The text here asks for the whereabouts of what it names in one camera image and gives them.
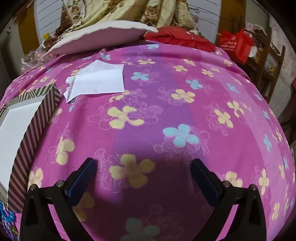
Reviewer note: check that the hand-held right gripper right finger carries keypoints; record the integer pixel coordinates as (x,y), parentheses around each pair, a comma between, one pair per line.
(205,183)

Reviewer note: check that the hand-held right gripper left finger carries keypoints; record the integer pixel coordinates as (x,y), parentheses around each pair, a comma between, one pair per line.
(81,183)

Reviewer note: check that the striped cardboard box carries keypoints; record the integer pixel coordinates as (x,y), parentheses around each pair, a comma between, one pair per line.
(34,129)

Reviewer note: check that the pink floral bed sheet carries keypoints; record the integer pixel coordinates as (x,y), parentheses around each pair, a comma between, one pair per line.
(161,104)

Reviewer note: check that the large white paper sheet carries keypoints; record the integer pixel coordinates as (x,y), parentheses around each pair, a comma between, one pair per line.
(99,81)

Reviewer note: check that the small white paper sheet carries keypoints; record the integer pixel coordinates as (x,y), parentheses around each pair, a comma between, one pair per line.
(101,66)

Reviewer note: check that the wooden chair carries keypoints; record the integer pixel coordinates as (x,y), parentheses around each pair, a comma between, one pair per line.
(263,69)

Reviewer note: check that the clear plastic bag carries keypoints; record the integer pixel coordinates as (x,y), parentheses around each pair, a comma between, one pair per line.
(34,56)

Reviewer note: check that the red shopping bag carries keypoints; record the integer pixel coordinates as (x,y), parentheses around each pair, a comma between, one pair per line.
(235,46)

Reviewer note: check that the white pillow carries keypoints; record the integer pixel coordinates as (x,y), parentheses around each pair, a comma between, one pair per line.
(99,34)

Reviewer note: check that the red cushion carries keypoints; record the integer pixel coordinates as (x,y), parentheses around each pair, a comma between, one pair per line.
(180,34)

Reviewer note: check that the yellow wooden door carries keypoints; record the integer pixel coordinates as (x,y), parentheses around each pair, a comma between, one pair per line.
(26,27)

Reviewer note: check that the beige floral quilt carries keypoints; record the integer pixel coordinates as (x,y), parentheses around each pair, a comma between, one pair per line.
(104,11)

